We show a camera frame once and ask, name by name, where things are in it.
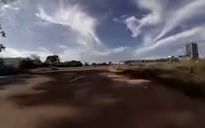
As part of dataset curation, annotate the reddish-brown asphalt road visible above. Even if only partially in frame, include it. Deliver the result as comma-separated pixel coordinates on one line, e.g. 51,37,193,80
0,66,205,128

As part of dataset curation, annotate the long low building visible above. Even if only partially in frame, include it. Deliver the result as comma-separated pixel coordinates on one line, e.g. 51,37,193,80
123,57,181,65

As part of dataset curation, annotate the row of dark bushes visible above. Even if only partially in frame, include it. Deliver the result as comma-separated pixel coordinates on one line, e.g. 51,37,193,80
19,54,85,69

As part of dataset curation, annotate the pale low building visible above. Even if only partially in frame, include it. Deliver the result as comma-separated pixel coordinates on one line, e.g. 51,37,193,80
0,57,24,68

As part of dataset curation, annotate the tall grey building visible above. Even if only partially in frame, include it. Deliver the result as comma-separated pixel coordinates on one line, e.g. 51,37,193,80
185,42,200,61

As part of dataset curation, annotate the dry grass field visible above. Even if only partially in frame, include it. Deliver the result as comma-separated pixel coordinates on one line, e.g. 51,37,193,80
123,59,205,101

